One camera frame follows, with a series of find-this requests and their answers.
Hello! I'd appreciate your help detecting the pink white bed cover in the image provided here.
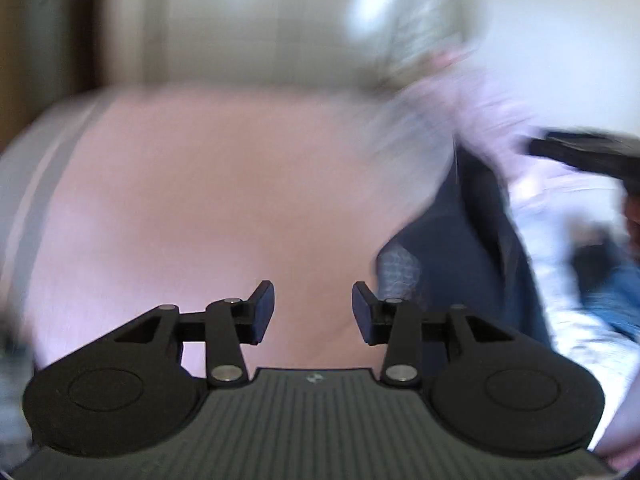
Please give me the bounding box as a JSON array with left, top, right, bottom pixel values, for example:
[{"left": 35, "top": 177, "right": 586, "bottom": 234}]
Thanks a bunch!
[{"left": 1, "top": 70, "right": 639, "bottom": 463}]

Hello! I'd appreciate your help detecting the blue cloth garment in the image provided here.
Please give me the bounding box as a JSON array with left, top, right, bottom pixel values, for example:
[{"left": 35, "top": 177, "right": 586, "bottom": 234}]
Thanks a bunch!
[{"left": 375, "top": 148, "right": 554, "bottom": 370}]

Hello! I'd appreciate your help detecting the person right hand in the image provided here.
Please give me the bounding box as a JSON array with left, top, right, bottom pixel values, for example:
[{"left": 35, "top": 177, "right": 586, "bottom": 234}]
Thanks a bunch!
[{"left": 623, "top": 193, "right": 640, "bottom": 259}]

